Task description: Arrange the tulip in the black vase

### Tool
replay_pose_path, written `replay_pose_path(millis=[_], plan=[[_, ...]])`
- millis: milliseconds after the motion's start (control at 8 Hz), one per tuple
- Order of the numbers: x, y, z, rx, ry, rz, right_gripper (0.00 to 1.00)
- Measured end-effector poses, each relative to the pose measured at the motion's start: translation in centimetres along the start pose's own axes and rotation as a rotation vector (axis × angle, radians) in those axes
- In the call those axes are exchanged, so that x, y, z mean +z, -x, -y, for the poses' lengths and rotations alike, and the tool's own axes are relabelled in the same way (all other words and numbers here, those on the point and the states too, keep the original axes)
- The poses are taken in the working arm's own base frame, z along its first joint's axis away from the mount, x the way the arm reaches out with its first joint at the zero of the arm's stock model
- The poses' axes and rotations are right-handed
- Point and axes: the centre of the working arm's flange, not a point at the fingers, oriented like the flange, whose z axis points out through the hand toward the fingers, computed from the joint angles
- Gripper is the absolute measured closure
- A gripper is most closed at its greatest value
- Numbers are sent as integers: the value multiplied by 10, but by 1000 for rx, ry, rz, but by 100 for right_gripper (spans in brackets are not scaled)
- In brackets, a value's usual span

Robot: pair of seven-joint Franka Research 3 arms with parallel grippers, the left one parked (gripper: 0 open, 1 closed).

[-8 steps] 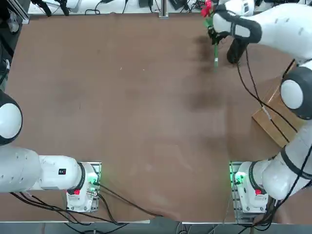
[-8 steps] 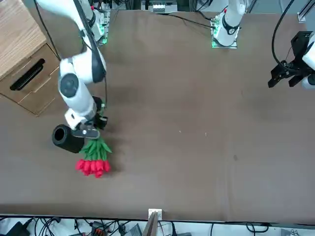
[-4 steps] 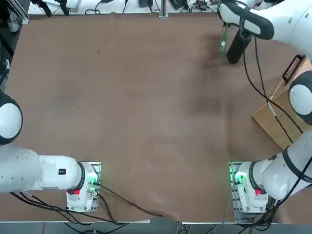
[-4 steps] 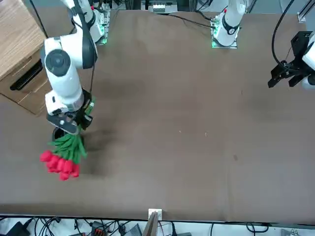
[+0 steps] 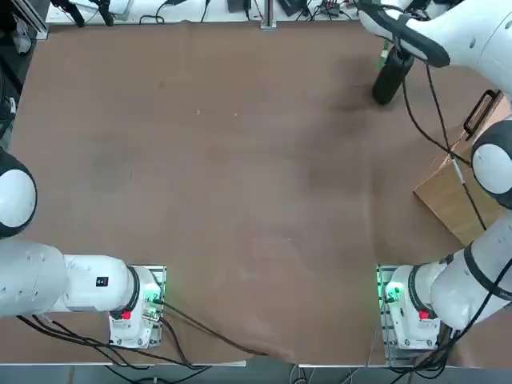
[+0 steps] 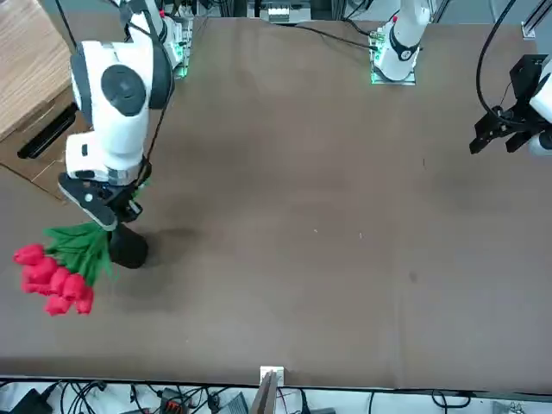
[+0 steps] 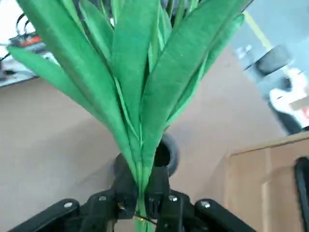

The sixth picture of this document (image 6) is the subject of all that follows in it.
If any black power adapter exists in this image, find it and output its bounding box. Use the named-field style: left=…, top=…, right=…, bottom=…
left=8, top=387, right=53, bottom=414

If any red tulip bouquet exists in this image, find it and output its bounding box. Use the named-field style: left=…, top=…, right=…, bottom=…
left=11, top=222, right=116, bottom=317

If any white table bracket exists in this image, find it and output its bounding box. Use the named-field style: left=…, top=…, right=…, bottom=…
left=260, top=366, right=285, bottom=385

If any black cable on table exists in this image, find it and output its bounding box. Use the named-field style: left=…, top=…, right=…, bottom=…
left=292, top=23, right=376, bottom=49

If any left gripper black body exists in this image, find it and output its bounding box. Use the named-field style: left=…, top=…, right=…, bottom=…
left=510, top=54, right=549, bottom=111

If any black drawer handle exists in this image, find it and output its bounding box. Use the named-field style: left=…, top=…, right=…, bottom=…
left=16, top=103, right=78, bottom=160

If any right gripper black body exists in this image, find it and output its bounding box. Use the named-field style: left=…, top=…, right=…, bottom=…
left=97, top=179, right=144, bottom=223

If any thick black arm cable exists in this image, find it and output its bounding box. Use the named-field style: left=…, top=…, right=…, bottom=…
left=475, top=0, right=518, bottom=117

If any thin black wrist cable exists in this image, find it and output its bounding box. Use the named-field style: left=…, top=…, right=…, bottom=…
left=124, top=16, right=176, bottom=186

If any wooden drawer box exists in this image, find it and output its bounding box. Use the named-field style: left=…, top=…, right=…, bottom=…
left=0, top=0, right=94, bottom=204

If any short aluminium rail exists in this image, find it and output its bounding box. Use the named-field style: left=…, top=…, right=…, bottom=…
left=519, top=0, right=545, bottom=41

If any orange and black device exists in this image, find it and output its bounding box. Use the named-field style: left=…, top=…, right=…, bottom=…
left=158, top=387, right=191, bottom=414

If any black ribbed vase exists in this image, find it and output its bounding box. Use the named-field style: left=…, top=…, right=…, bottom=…
left=109, top=222, right=150, bottom=270

